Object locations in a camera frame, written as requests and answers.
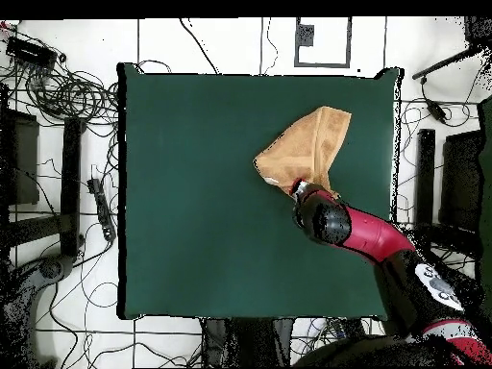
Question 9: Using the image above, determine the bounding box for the dark grey square plate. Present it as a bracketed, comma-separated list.
[295, 23, 315, 48]

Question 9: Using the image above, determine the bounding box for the dark stand base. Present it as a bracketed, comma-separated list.
[0, 253, 75, 368]

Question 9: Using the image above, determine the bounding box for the black power adapter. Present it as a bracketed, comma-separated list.
[425, 100, 450, 125]

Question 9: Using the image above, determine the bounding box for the dark box panel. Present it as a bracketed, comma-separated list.
[438, 130, 486, 234]
[0, 107, 40, 207]

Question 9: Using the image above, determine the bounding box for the long black cable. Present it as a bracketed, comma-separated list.
[178, 17, 221, 75]

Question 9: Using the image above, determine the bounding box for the dark green table cloth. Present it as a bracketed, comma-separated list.
[116, 61, 405, 322]

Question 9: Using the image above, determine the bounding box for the black tripod boom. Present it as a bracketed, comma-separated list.
[411, 15, 492, 81]

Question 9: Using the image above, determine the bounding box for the grey square frame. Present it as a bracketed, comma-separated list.
[294, 16, 353, 69]

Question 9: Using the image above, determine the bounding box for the black cable bundle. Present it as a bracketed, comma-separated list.
[22, 64, 119, 128]

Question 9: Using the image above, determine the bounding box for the tan terry towel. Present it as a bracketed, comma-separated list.
[252, 106, 353, 199]

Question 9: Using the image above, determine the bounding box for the black upright bar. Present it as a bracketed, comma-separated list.
[415, 128, 437, 228]
[60, 116, 84, 258]

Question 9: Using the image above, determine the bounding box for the black power strip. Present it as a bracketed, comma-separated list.
[339, 317, 368, 341]
[86, 177, 117, 243]

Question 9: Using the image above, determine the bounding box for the black network switch box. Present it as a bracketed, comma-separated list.
[5, 35, 59, 71]

